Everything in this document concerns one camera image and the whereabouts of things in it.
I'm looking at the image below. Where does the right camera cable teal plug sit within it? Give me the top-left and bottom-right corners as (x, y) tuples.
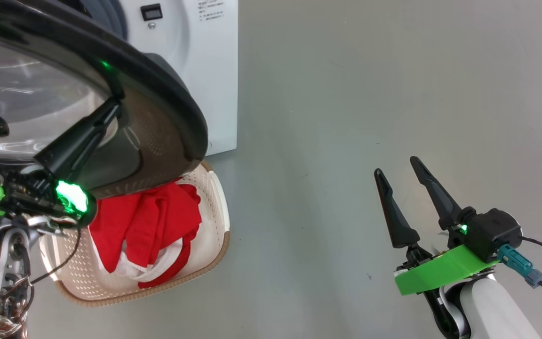
(497, 236), (542, 298)

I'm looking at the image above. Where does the red garment white cuff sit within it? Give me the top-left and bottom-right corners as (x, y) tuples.
(89, 181), (202, 274)

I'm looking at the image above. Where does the dark round washing machine door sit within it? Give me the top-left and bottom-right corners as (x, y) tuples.
(0, 0), (209, 201)

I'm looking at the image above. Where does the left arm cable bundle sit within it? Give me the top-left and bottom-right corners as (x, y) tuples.
(0, 226), (83, 339)

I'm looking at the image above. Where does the white front-load washing machine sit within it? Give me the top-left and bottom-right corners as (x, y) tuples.
(59, 0), (239, 157)

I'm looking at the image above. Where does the black door lock window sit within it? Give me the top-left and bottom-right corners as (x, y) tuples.
(140, 4), (163, 21)

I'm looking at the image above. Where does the grey rubber door seal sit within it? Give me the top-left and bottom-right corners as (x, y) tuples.
(64, 0), (128, 42)

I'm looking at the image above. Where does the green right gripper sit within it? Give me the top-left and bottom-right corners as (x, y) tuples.
(374, 156), (498, 297)

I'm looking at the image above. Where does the cream perforated laundry basket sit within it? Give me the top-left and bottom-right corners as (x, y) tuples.
(40, 160), (231, 307)

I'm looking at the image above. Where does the small printed text label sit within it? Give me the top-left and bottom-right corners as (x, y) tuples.
(197, 0), (225, 22)

